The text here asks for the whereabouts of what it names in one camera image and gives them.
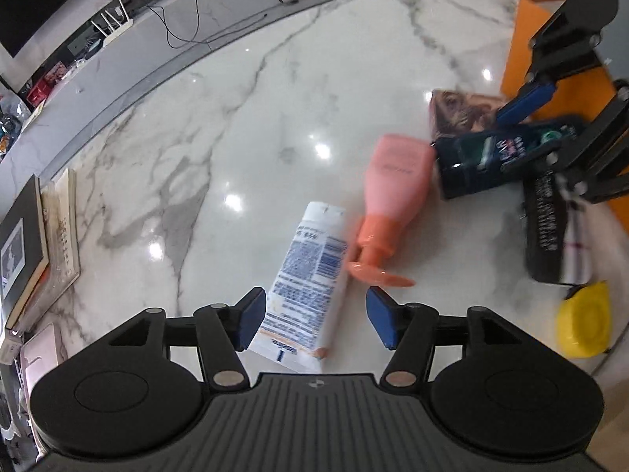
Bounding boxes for black book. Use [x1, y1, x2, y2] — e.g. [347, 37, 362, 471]
[0, 174, 51, 330]

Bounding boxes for white barcode tube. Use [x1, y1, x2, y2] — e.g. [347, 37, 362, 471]
[252, 201, 351, 373]

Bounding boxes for black plaid pouch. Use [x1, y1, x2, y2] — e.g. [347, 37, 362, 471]
[522, 172, 595, 285]

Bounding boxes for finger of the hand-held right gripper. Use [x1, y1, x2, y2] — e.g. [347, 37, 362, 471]
[501, 79, 629, 205]
[495, 0, 619, 126]

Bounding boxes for white router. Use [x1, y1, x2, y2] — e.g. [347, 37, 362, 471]
[91, 2, 134, 46]

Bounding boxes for pink pump bottle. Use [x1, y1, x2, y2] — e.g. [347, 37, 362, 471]
[346, 134, 437, 288]

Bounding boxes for black television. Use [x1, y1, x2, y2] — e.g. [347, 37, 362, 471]
[0, 0, 192, 57]

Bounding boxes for blue snack bags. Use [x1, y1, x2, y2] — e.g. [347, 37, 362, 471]
[0, 108, 25, 153]

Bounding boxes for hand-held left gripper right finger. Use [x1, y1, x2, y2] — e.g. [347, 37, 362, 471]
[368, 286, 534, 393]

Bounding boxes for black cable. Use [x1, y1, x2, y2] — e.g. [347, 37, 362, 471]
[145, 0, 269, 52]

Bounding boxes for pink flat box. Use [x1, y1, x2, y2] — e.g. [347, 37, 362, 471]
[20, 323, 64, 394]

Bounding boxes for beige book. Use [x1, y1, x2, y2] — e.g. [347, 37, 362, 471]
[10, 168, 82, 328]

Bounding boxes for orange cardboard box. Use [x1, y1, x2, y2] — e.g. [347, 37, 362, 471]
[501, 0, 629, 232]

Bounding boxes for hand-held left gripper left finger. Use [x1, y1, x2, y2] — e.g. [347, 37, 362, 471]
[98, 286, 267, 393]

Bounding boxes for dark shampoo bottle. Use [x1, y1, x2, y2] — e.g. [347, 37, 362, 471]
[435, 115, 588, 201]

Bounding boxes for white flat box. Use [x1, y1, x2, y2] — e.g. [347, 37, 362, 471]
[0, 329, 23, 365]

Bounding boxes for illustrated card box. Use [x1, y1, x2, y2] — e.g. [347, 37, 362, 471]
[429, 88, 534, 141]

